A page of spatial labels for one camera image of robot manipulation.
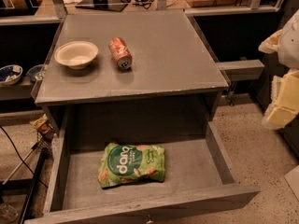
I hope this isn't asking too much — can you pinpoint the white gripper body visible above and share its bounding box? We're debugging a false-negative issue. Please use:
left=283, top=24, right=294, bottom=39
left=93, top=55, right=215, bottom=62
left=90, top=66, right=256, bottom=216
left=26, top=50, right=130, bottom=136
left=278, top=10, right=299, bottom=69

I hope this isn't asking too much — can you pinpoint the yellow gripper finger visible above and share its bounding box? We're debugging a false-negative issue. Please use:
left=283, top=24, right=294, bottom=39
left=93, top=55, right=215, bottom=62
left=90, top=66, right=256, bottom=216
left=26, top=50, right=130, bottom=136
left=258, top=30, right=282, bottom=54
left=262, top=69, right=299, bottom=130

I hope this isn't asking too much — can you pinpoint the green rice chip bag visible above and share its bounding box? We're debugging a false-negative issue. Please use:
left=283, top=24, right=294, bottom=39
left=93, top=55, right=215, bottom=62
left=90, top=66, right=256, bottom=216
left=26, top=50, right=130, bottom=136
left=97, top=143, right=165, bottom=189

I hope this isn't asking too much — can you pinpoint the grey cabinet counter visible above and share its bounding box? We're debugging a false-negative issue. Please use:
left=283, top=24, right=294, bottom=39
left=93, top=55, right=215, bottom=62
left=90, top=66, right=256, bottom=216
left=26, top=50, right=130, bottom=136
left=30, top=9, right=232, bottom=134

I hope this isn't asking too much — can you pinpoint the open grey top drawer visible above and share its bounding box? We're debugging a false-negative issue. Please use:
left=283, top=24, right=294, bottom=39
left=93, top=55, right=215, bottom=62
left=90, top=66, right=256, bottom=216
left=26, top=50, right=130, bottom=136
left=24, top=106, right=262, bottom=224

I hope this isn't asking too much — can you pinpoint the brown snack bag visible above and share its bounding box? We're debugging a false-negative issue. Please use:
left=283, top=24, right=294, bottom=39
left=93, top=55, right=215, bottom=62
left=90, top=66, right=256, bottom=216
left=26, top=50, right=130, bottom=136
left=30, top=115, right=54, bottom=141

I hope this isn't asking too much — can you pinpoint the grey side shelf ledge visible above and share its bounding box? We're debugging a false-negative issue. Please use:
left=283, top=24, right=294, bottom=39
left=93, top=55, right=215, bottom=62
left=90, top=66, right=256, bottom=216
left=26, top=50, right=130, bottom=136
left=217, top=60, right=264, bottom=81

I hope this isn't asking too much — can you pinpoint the orange soda can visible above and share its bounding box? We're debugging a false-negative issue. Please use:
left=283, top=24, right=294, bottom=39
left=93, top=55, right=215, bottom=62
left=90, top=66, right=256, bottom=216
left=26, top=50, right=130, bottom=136
left=108, top=37, right=133, bottom=70

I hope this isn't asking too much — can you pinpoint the black monitor stand base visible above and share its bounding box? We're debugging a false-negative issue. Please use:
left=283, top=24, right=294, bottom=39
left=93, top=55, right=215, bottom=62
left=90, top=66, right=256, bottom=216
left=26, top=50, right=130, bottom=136
left=75, top=0, right=127, bottom=12

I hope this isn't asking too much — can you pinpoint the white paper bowl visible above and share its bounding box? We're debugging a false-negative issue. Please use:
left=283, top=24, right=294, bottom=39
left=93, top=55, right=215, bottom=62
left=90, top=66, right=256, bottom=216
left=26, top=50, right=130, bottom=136
left=54, top=41, right=99, bottom=70

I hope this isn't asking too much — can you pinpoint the grey small bowl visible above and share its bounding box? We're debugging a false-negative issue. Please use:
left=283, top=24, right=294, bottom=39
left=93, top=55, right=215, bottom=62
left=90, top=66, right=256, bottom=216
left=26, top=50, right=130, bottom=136
left=26, top=64, right=47, bottom=83

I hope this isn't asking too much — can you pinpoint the grey left shelf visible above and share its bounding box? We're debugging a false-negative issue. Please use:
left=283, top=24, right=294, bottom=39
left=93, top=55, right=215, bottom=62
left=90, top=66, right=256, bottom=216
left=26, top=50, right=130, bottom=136
left=0, top=77, right=34, bottom=101

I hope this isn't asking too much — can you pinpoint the blue white bowl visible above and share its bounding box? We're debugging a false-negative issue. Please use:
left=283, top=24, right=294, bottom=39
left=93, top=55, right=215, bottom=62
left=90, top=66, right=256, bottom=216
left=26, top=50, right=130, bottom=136
left=0, top=64, right=23, bottom=85

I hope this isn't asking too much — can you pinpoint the black metal stand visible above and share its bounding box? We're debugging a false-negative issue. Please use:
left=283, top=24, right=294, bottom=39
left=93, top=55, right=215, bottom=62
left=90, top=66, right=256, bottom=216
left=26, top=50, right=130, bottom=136
left=0, top=142, right=50, bottom=224

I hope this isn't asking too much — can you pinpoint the black cable on floor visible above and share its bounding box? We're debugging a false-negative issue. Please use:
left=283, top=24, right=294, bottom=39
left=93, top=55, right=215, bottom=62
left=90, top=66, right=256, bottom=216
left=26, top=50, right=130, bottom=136
left=0, top=125, right=50, bottom=189

